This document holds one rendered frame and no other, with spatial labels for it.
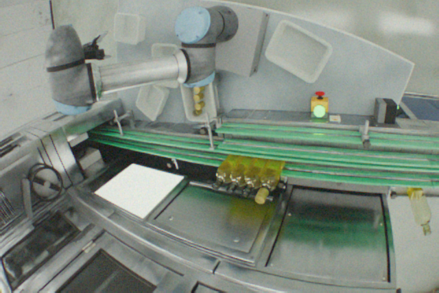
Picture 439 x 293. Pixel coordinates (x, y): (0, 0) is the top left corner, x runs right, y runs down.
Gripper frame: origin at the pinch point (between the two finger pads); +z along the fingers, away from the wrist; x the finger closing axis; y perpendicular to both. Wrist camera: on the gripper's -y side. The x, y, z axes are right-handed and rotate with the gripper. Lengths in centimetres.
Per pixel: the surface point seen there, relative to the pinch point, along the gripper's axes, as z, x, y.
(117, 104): 5, 48, 14
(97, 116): -13.3, 46.2, 13.6
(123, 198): -42, 55, -41
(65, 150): -44, 50, 10
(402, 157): 1, 9, -144
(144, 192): -34, 55, -48
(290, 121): 3, 15, -97
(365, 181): -6, 21, -134
